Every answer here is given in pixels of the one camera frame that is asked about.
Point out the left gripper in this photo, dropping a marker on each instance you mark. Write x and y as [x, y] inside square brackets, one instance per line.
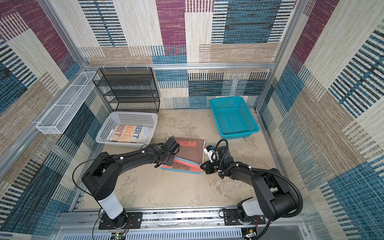
[172, 158]

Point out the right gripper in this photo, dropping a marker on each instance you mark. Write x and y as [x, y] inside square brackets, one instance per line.
[208, 169]

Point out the pink red towel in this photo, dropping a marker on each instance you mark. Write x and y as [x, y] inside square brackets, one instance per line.
[189, 158]

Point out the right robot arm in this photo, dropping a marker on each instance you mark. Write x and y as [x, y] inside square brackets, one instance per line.
[276, 196]

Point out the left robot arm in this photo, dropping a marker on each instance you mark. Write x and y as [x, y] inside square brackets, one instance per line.
[101, 176]

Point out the teal plastic basket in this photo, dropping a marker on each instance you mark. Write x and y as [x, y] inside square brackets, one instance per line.
[233, 118]

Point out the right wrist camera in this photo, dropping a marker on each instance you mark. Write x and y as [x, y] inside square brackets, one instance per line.
[211, 153]

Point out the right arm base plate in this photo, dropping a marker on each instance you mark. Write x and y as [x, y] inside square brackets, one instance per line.
[233, 217]

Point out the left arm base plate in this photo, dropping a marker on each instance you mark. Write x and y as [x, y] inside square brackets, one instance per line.
[125, 221]

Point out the black wire shelf rack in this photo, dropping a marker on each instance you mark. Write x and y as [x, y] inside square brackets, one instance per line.
[128, 89]

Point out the aluminium front rail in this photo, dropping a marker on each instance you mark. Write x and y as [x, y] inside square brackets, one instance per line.
[161, 218]

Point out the white wire wall basket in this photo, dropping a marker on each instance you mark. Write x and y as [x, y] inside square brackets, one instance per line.
[57, 119]

